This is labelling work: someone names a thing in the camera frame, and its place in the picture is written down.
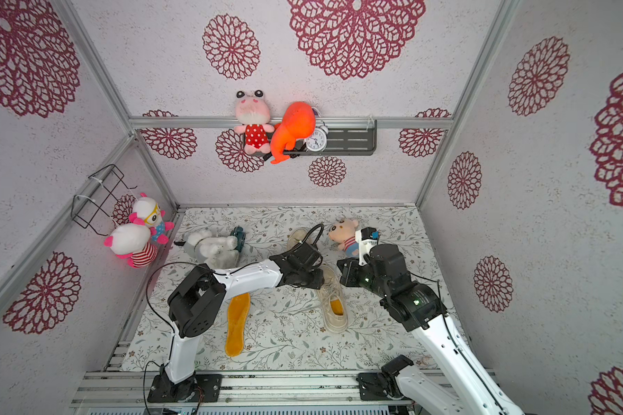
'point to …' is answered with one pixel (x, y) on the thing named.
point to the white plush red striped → (130, 241)
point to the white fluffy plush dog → (215, 251)
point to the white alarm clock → (317, 141)
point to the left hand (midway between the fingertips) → (320, 282)
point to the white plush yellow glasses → (147, 212)
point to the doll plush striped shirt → (343, 233)
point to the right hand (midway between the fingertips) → (337, 260)
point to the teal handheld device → (239, 233)
